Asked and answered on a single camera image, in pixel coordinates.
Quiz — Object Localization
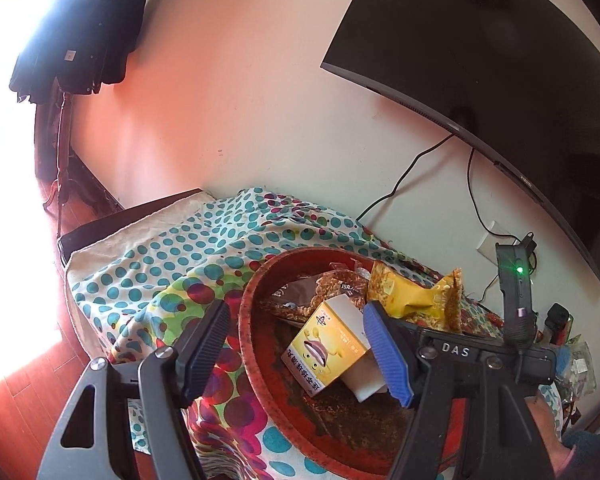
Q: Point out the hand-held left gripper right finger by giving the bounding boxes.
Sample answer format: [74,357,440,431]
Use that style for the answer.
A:
[363,301,557,480]

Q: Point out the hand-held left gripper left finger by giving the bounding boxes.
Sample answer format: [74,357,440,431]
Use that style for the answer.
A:
[35,299,232,480]

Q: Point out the yellow snack packet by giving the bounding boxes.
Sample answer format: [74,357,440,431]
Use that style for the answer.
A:
[367,260,464,334]

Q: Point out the brown snack packet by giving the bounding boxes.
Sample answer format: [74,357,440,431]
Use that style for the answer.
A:
[260,266,372,327]

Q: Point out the round red tray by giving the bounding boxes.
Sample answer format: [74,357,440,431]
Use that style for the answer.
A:
[239,247,461,478]

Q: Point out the person's right forearm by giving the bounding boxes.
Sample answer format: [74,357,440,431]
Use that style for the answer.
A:
[527,392,600,480]

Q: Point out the black power adapter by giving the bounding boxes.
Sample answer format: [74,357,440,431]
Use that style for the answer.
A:
[517,231,539,262]

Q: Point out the small black device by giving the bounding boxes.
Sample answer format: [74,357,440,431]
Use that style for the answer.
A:
[542,302,574,349]

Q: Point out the polka-dot cloth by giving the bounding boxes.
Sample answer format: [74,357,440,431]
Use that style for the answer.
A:
[67,187,576,480]

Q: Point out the clear plastic packet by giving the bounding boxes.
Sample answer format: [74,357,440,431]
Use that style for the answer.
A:
[562,342,599,402]

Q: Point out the beige underlay cloth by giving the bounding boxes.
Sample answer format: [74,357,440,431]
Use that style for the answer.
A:
[65,195,216,286]

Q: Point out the black television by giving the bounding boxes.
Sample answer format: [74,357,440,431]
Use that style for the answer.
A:
[320,0,600,286]

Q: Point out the coat stand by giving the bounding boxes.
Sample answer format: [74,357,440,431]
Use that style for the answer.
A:
[42,80,77,242]

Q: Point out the black hanging clothes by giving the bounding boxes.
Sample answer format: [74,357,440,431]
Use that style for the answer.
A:
[7,0,156,106]

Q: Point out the thin black adapter cable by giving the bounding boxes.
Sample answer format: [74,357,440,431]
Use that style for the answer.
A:
[472,255,502,307]

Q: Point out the white wall socket plate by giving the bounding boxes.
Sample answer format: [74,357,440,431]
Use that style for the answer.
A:
[475,220,518,267]

